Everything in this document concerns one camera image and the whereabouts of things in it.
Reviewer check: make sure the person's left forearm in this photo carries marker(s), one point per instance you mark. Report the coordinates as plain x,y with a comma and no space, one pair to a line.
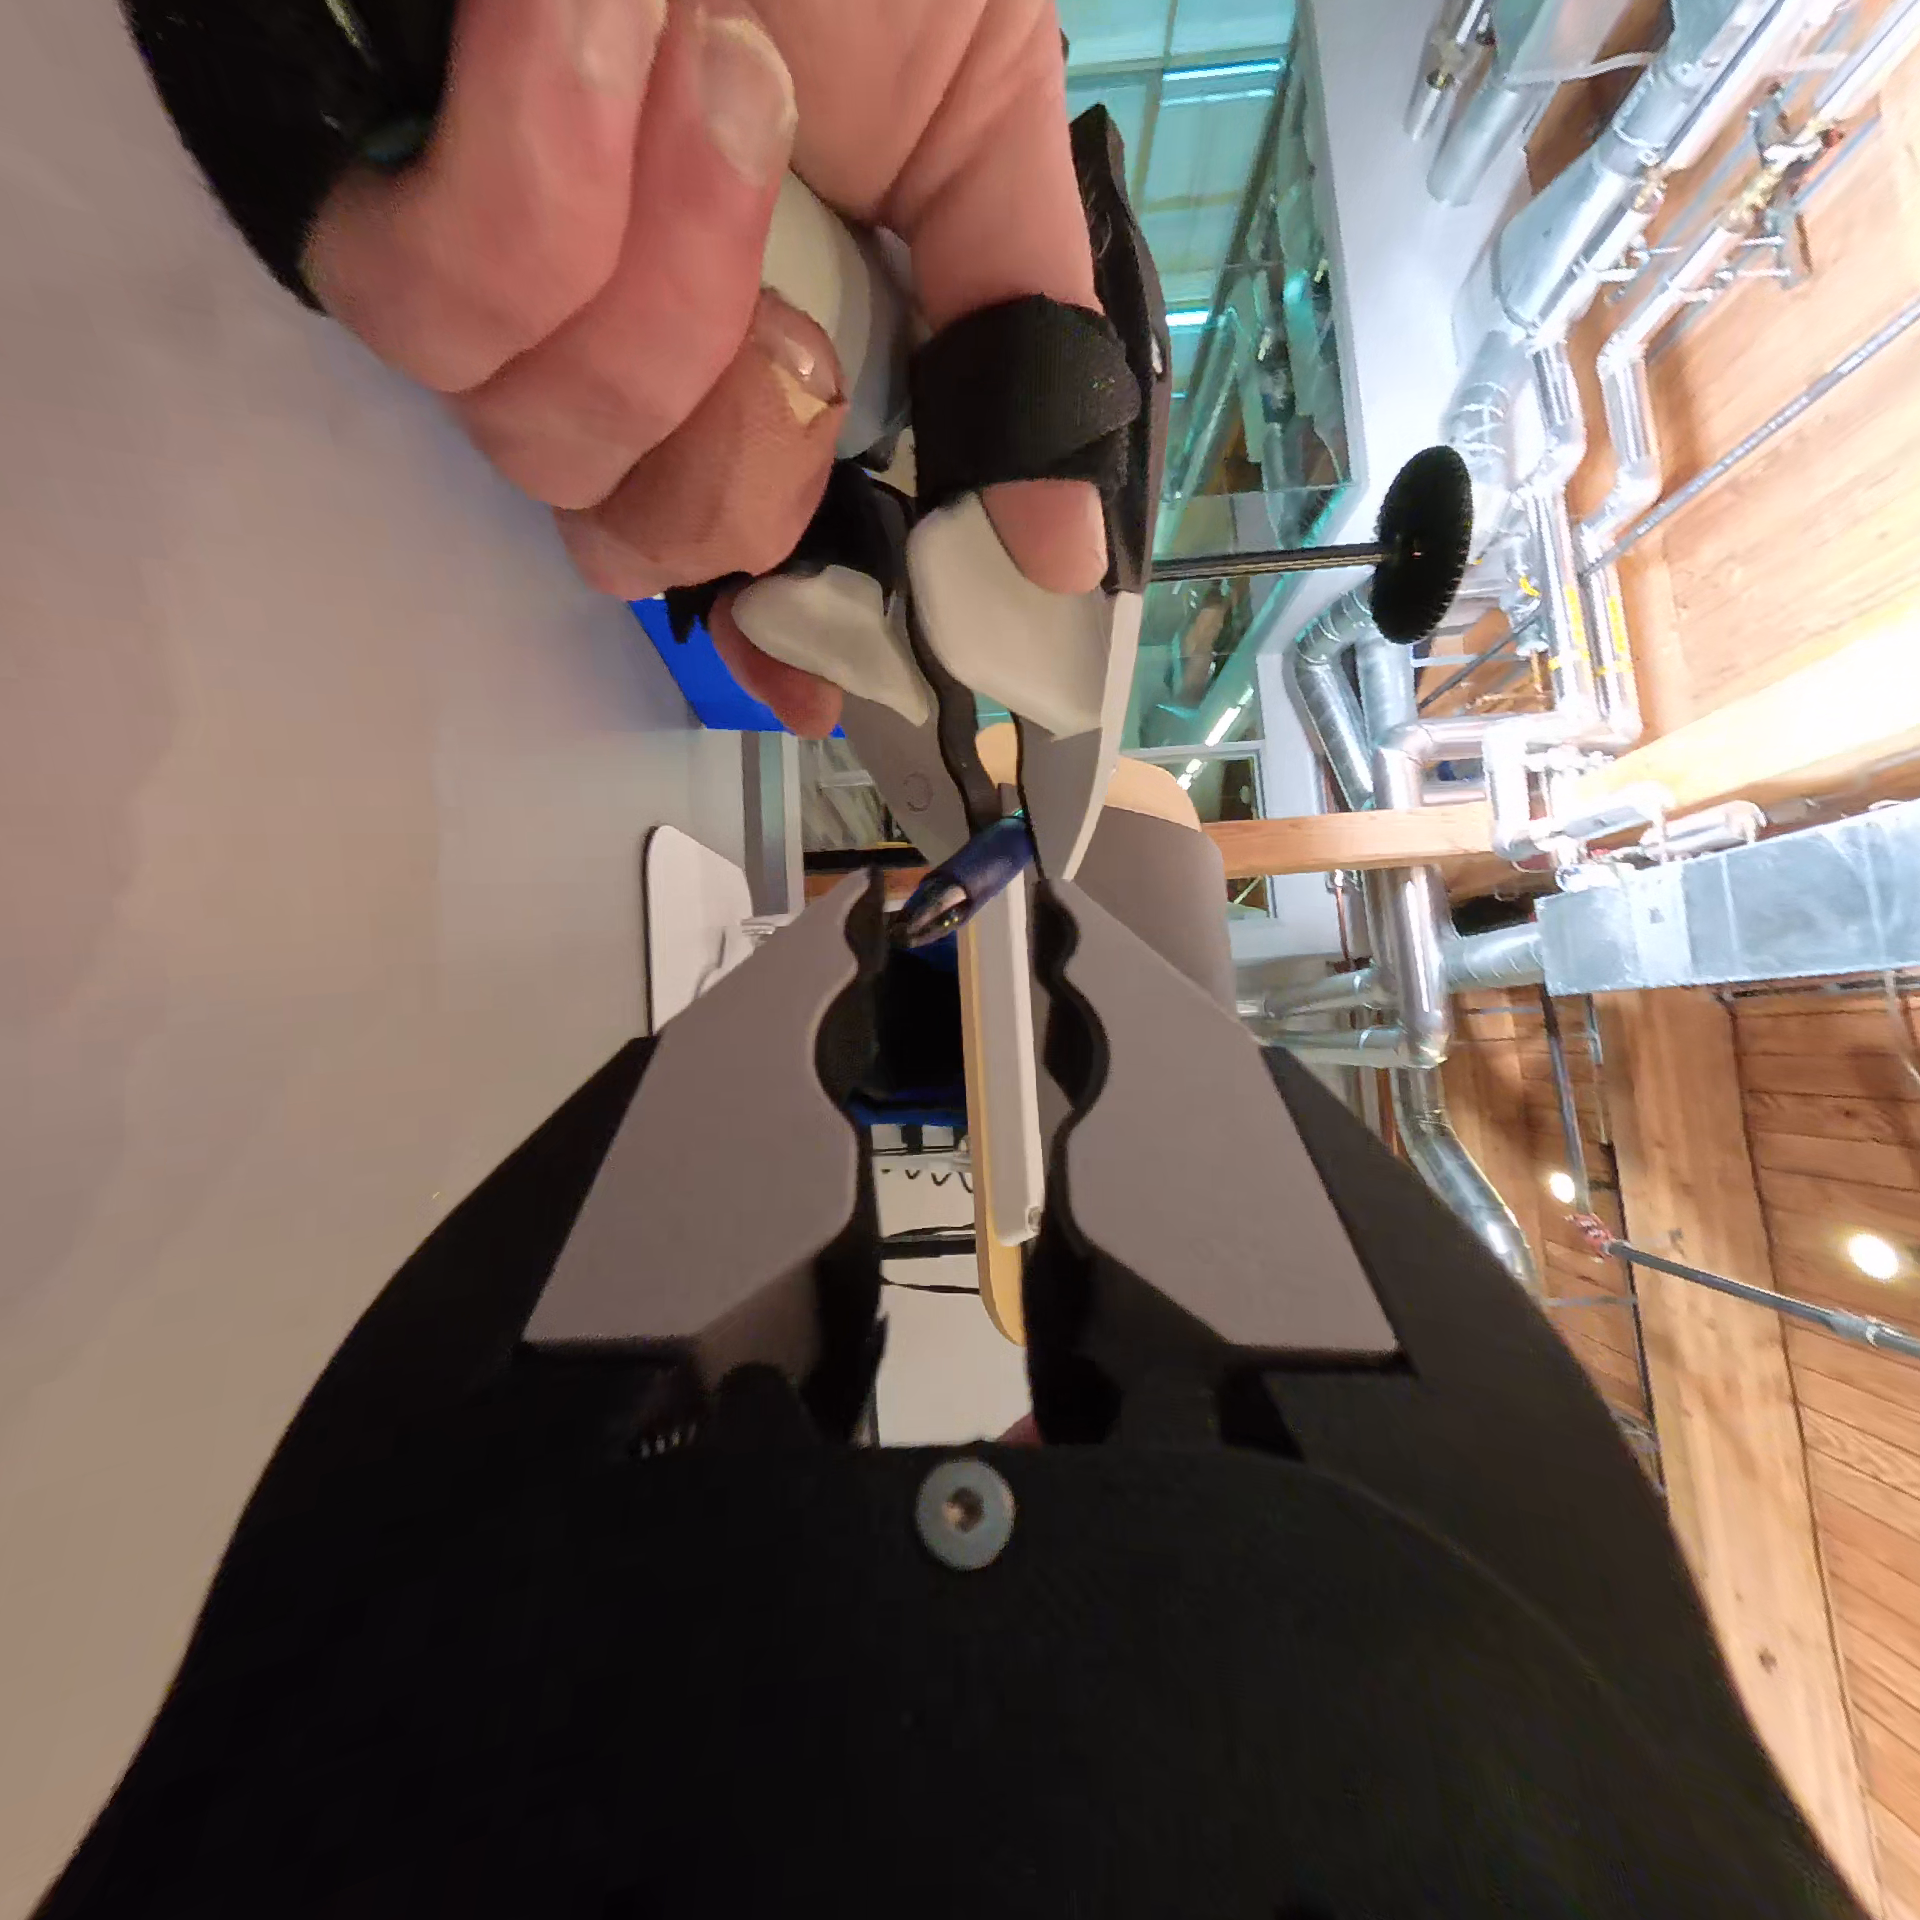
271,105

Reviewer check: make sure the black board with wooden rim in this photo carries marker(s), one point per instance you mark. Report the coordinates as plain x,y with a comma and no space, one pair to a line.
1006,1141

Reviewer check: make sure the silver ceiling pipe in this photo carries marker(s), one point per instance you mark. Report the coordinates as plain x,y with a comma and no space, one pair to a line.
1410,991

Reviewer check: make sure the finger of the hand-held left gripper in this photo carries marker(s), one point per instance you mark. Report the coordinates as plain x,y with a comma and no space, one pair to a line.
857,647
1037,647

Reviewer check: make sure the person's left hand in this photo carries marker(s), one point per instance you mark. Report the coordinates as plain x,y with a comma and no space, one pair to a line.
632,241

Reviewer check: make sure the wooden ceiling beam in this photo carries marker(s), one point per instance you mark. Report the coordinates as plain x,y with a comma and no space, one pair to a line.
1381,841

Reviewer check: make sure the blue ballpoint pen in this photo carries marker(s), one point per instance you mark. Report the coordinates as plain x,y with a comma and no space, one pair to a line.
977,880

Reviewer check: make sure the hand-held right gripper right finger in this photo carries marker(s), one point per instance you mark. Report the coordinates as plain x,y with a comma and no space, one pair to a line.
1216,1202

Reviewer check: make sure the large blue bin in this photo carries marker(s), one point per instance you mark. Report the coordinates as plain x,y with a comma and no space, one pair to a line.
691,666

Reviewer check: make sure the large silver ceiling duct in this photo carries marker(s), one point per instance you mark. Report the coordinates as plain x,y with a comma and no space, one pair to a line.
1741,902

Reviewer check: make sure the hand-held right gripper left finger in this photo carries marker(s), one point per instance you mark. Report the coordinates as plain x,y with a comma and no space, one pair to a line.
706,1202

